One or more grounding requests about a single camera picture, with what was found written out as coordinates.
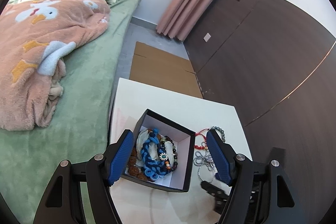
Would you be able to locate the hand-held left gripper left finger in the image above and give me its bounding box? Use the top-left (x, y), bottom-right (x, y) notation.
top-left (33, 129), bottom-right (135, 224)

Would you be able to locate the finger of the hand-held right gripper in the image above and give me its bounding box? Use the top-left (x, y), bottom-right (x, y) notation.
top-left (200, 180), bottom-right (231, 215)

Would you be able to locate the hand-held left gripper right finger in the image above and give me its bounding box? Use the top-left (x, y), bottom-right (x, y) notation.
top-left (206, 129), bottom-right (306, 224)

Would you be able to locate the silver chain bracelet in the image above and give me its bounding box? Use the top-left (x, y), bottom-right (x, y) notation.
top-left (194, 152), bottom-right (216, 170)

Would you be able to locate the brown seed bead bracelet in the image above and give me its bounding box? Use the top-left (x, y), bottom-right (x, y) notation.
top-left (126, 147), bottom-right (155, 180)

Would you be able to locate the red string bracelet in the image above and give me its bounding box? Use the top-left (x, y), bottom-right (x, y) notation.
top-left (194, 128), bottom-right (210, 151)

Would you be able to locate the grey-green bead bracelet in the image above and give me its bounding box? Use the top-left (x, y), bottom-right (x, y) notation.
top-left (210, 126), bottom-right (227, 144)

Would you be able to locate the white shell ornament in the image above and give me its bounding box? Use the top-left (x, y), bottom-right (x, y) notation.
top-left (136, 130), bottom-right (154, 161)

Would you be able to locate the black jewelry box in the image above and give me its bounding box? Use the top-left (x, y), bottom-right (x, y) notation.
top-left (121, 109), bottom-right (197, 193)

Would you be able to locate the blue braided bracelet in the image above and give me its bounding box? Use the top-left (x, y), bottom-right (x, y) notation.
top-left (140, 128), bottom-right (174, 182)

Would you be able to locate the multicolour bead bracelet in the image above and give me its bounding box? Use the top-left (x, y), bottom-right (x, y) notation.
top-left (160, 135), bottom-right (179, 172)

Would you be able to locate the bed with green sheet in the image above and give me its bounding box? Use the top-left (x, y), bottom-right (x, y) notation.
top-left (0, 0), bottom-right (142, 216)

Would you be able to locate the flat cardboard sheet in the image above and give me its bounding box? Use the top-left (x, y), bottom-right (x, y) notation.
top-left (130, 41), bottom-right (204, 99)

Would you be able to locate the pink printed blanket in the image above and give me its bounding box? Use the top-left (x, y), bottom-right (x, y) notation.
top-left (0, 0), bottom-right (111, 131)

